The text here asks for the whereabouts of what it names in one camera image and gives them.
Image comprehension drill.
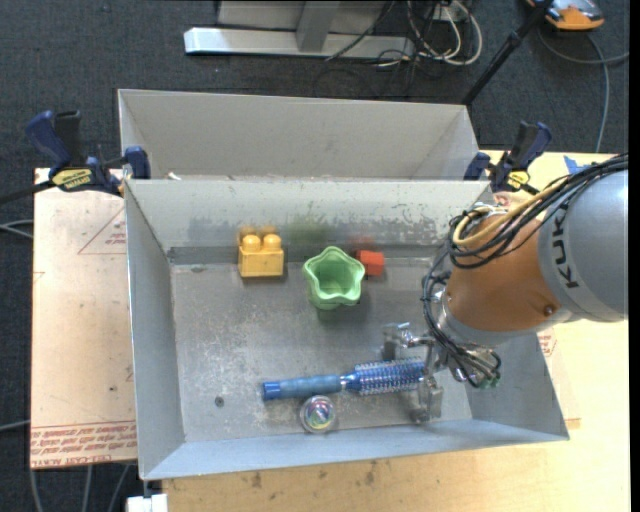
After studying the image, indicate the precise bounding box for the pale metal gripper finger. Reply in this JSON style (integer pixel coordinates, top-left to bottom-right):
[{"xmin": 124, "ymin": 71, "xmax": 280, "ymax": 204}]
[
  {"xmin": 381, "ymin": 322, "xmax": 427, "ymax": 358},
  {"xmin": 409, "ymin": 373, "xmax": 445, "ymax": 425}
]

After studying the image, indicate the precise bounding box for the orange-red small block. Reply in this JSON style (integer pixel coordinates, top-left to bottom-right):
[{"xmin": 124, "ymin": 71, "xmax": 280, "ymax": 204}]
[{"xmin": 355, "ymin": 249, "xmax": 387, "ymax": 279}]

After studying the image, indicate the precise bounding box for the green star-shaped cup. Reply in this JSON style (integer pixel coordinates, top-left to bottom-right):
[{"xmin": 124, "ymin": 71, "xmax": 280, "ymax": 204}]
[{"xmin": 302, "ymin": 245, "xmax": 367, "ymax": 312}]

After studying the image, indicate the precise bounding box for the blue hair brush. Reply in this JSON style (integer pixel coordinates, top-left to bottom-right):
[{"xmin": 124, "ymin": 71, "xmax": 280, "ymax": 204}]
[{"xmin": 261, "ymin": 356, "xmax": 429, "ymax": 403}]

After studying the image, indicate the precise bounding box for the clear ball with coloured swirl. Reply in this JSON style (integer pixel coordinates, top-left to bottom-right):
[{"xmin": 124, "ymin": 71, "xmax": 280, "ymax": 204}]
[{"xmin": 299, "ymin": 394, "xmax": 337, "ymax": 434}]

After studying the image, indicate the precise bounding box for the grey metal bin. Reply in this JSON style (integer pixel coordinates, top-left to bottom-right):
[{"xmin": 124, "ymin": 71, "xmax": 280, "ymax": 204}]
[{"xmin": 117, "ymin": 88, "xmax": 571, "ymax": 482}]

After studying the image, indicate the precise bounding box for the yellow toy brick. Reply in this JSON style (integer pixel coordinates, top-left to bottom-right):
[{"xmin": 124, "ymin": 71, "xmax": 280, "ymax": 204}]
[{"xmin": 237, "ymin": 225, "xmax": 286, "ymax": 279}]

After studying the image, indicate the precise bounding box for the brown cardboard board red print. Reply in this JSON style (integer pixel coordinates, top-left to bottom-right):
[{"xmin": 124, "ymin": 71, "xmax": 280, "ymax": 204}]
[{"xmin": 29, "ymin": 167, "xmax": 584, "ymax": 470}]

